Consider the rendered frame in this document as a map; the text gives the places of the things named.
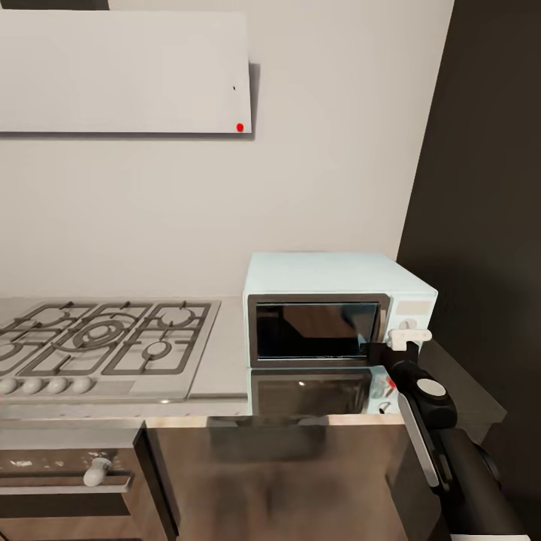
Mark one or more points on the oven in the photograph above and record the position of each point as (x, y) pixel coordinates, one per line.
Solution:
(82, 485)

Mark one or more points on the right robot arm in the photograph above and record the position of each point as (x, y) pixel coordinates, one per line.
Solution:
(459, 471)

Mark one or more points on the fridge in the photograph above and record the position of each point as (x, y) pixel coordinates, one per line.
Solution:
(473, 228)

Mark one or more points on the burner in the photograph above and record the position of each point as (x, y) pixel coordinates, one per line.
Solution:
(88, 351)

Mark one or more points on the microwave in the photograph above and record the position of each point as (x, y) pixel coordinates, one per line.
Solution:
(307, 309)

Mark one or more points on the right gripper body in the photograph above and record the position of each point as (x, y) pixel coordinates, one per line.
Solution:
(381, 354)

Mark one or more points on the range hood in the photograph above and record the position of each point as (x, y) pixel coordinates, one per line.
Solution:
(77, 66)

